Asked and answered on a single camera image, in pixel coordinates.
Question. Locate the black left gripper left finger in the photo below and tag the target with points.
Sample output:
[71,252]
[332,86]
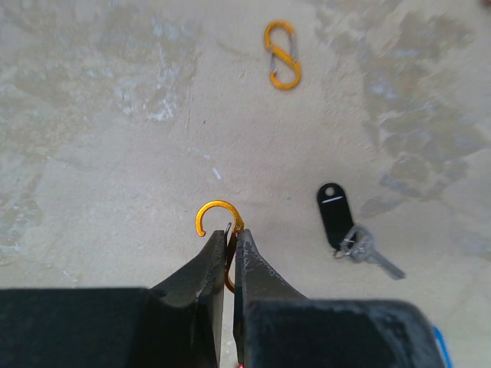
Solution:
[189,321]

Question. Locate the black tag key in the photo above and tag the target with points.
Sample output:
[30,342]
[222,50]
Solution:
[348,239]

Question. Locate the teal carabiner right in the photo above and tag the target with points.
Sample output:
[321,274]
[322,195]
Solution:
[444,352]

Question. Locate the orange carabiner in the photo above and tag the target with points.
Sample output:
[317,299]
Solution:
[287,57]
[220,214]

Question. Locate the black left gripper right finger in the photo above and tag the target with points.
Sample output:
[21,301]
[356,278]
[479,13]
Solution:
[255,279]

